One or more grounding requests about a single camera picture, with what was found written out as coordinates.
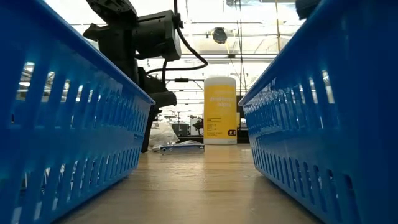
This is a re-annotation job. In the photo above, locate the black ceiling cable reel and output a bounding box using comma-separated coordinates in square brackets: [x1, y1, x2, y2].
[212, 27, 228, 45]

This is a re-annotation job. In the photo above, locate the blue plastic basket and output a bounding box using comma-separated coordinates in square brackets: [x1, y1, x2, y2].
[238, 0, 398, 224]
[0, 0, 155, 224]

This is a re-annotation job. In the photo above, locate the yellow disinfecting wipes canister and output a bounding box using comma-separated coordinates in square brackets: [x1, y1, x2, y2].
[203, 76, 238, 146]

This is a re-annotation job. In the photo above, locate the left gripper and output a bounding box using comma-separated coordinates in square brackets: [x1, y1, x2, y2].
[136, 67, 178, 154]

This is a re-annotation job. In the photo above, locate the black aluminium frame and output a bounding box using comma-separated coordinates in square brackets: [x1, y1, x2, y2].
[164, 77, 206, 91]

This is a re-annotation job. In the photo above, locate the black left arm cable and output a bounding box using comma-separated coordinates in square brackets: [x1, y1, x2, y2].
[145, 0, 209, 83]

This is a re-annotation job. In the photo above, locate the white cotton packet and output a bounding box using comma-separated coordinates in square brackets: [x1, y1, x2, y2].
[149, 121, 180, 147]

